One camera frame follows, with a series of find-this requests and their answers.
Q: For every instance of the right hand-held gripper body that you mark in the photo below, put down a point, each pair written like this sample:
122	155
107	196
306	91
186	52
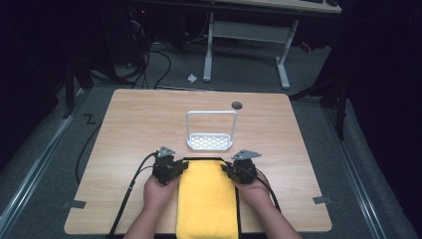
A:
245	171

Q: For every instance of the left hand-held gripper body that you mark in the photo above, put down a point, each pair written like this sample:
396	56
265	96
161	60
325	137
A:
164	169

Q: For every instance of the yellow towel with black trim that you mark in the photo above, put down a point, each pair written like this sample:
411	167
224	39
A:
205	199

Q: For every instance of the person's right hand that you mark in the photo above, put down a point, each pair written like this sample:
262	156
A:
253	197

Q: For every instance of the person's left hand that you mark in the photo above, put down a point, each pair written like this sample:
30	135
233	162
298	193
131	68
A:
161	197

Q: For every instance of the black round table grommet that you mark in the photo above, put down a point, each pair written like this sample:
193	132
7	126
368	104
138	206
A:
237	105

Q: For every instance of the grey tape piece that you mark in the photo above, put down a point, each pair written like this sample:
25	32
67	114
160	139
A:
78	204
321	200

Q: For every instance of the white paper scrap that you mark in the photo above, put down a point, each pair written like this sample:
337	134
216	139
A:
192	78

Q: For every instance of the black metal stand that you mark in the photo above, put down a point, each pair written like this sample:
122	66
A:
68	96
341	116

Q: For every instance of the white-framed desk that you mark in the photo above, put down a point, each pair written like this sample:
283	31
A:
252	31

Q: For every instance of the small red object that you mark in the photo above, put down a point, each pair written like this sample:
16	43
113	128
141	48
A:
306	47

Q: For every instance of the metal floor rail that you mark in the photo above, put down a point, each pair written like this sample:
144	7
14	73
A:
352	174
33	172

